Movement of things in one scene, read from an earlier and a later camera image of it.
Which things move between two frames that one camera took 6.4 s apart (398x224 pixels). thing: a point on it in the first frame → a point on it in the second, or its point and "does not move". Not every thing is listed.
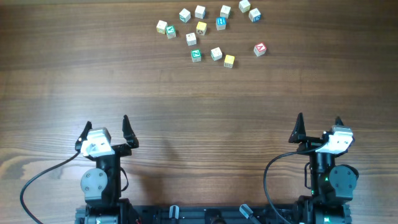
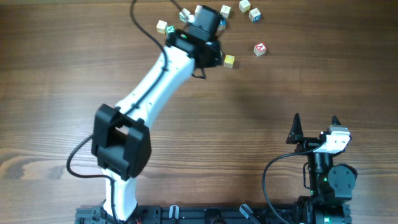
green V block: (170, 31) does not move
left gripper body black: (119, 152) → (216, 58)
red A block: (260, 49) does not move
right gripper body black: (311, 142) does not move
